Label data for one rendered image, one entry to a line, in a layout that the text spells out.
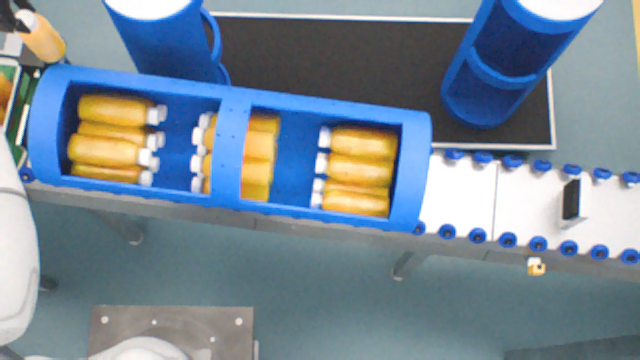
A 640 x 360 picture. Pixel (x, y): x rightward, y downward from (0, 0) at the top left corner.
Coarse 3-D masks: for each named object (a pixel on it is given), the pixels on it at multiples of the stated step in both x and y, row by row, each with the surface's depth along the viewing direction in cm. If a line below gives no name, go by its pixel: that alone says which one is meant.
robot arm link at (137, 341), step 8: (120, 344) 147; (128, 344) 145; (136, 344) 145; (144, 344) 145; (152, 344) 146; (160, 344) 148; (168, 344) 151; (104, 352) 149; (112, 352) 145; (120, 352) 144; (128, 352) 143; (136, 352) 143; (144, 352) 143; (152, 352) 144; (160, 352) 145; (168, 352) 147; (176, 352) 151
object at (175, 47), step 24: (192, 0) 196; (120, 24) 202; (144, 24) 196; (168, 24) 198; (192, 24) 205; (216, 24) 239; (144, 48) 211; (168, 48) 210; (192, 48) 217; (216, 48) 237; (144, 72) 232; (168, 72) 226; (192, 72) 230; (216, 72) 284
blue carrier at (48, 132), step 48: (48, 96) 167; (144, 96) 189; (192, 96) 170; (240, 96) 171; (288, 96) 174; (48, 144) 166; (192, 144) 193; (240, 144) 165; (288, 144) 192; (144, 192) 173; (288, 192) 189
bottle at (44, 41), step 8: (40, 16) 159; (40, 24) 157; (48, 24) 160; (32, 32) 157; (40, 32) 158; (48, 32) 160; (56, 32) 165; (24, 40) 159; (32, 40) 158; (40, 40) 159; (48, 40) 161; (56, 40) 165; (32, 48) 163; (40, 48) 163; (48, 48) 164; (56, 48) 167; (64, 48) 171; (40, 56) 168; (48, 56) 168; (56, 56) 169
